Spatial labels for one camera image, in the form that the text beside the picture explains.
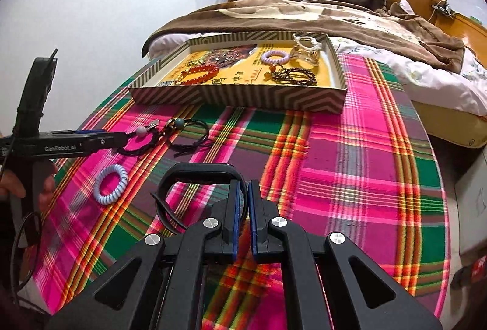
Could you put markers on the wooden headboard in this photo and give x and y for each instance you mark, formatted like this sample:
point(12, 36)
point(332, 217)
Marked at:
point(464, 31)

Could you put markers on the grey filing cabinet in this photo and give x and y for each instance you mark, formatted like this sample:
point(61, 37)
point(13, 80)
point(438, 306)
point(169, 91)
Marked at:
point(473, 208)

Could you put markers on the cola bottle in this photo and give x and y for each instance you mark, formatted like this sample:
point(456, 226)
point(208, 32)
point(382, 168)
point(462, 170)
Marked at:
point(480, 266)

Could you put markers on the plaid tablecloth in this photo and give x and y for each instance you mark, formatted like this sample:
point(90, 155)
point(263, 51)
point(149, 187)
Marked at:
point(342, 162)

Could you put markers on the striped cardboard box tray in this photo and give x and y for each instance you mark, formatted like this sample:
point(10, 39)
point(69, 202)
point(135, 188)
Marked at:
point(236, 96)

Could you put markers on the white pillow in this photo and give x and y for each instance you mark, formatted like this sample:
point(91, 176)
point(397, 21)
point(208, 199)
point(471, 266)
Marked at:
point(405, 6)

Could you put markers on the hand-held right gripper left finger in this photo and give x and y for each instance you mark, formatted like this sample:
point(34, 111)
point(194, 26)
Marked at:
point(239, 208)

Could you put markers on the black wristband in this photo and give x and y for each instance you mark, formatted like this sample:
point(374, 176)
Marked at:
point(198, 169)

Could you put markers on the yellow mattress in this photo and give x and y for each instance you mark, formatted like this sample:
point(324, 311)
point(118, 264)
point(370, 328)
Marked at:
point(456, 124)

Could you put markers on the clear hair claw clip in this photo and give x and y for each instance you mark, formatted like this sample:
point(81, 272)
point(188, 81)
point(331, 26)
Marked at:
point(306, 50)

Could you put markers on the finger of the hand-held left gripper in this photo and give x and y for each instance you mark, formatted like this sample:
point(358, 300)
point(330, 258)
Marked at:
point(89, 132)
point(108, 142)

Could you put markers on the person's left hand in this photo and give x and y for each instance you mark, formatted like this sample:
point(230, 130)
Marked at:
point(11, 187)

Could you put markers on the power strip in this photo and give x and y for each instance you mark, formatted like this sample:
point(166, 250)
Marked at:
point(443, 7)

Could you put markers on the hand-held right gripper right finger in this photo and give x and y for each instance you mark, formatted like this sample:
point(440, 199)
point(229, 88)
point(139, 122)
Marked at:
point(253, 216)

